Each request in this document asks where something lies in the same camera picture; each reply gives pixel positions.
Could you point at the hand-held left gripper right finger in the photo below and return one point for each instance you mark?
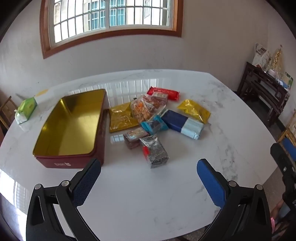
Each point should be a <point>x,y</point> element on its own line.
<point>211,185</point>

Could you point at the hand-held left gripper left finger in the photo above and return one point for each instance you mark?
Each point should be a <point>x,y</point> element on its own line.
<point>86,183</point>

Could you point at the red tin box gold interior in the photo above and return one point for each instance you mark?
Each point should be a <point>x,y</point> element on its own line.
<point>69,129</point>

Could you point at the small brown snack packet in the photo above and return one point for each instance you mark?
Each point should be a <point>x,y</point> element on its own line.
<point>133,139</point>

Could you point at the navy and pale blue packet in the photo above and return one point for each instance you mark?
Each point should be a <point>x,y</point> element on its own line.
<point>175,120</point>

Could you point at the yellow snack packet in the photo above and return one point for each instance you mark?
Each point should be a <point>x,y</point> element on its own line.
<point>194,110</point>

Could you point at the small teal snack packet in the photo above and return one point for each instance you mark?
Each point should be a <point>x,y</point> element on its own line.
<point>153,125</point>

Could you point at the clear packet of dough twists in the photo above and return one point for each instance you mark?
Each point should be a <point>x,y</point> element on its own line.
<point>140,111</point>

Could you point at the red snack packet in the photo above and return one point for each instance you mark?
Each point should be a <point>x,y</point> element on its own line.
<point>165,92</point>

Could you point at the clear packet of reddish snacks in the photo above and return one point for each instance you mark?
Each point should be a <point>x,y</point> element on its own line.
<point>159,99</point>

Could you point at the pink ribbon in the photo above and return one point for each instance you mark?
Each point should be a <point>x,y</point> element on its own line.
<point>273,223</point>

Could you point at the small yellow wooden chair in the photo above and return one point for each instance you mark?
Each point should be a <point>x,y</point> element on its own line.
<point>289,139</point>

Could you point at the small white blister strip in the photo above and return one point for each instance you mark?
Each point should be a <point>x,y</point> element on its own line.
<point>116,139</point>

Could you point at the silver foil snack packet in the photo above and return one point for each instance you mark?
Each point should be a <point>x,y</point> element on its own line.
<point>155,150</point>

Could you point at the large gold foil packet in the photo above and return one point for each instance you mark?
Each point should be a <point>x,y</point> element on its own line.
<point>119,120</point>

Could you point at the green tissue pack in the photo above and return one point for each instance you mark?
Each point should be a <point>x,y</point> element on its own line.
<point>26,110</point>

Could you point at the white and yellow flat box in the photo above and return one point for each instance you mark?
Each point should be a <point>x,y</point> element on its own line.
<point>45,96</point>

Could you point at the dark wooden side table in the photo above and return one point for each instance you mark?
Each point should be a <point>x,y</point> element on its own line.
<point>266,90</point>

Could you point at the green and white box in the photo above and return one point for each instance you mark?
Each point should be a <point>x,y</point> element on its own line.
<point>289,81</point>

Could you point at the light wooden chair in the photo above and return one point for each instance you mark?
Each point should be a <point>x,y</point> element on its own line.
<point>8,111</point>

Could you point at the gold bead ornament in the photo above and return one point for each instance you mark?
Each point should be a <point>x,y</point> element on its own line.
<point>277,59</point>

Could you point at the folded newspaper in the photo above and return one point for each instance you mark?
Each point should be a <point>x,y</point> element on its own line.
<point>261,55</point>

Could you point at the wood-framed barred window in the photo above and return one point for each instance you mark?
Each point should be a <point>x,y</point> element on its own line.
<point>81,23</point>

